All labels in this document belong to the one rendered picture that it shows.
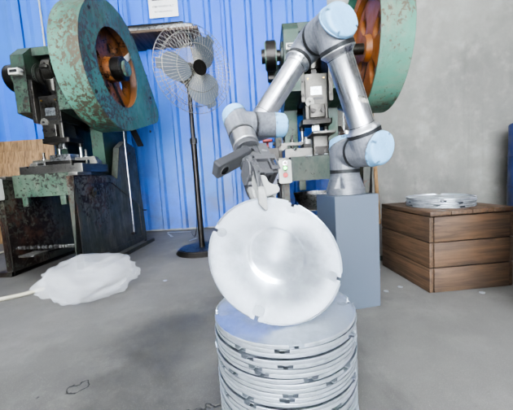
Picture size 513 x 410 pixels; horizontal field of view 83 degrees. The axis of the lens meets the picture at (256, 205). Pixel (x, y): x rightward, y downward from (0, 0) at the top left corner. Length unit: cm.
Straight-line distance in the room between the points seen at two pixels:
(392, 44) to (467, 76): 210
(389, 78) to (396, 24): 26
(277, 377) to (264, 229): 28
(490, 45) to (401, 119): 111
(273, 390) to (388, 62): 168
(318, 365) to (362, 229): 71
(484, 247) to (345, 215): 66
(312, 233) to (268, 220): 11
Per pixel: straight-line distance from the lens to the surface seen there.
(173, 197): 330
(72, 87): 208
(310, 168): 179
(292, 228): 67
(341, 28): 105
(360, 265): 121
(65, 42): 208
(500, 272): 166
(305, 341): 55
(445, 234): 145
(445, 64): 382
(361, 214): 117
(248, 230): 64
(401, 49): 190
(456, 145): 375
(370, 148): 105
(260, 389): 58
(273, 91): 106
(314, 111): 196
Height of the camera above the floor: 55
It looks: 6 degrees down
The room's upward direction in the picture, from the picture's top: 4 degrees counter-clockwise
